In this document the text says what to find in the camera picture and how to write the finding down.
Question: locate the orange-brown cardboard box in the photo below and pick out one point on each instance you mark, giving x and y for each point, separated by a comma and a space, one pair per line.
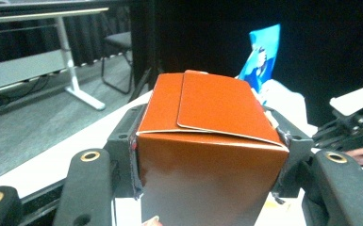
207, 163

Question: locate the grey desk with white legs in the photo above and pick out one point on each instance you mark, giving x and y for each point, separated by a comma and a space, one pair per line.
19, 67

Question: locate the blue snack bag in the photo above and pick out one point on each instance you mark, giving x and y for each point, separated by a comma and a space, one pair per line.
262, 53

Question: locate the black curtain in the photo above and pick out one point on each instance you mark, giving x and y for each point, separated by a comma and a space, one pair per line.
326, 37

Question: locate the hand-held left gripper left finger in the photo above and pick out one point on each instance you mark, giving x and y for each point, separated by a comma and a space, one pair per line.
124, 157

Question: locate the black chair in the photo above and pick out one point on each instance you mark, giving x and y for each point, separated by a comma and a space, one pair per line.
119, 40

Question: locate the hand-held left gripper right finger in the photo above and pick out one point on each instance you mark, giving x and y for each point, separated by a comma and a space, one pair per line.
297, 157

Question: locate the white tote bag orange green print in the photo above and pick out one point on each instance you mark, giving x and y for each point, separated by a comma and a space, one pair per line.
286, 97

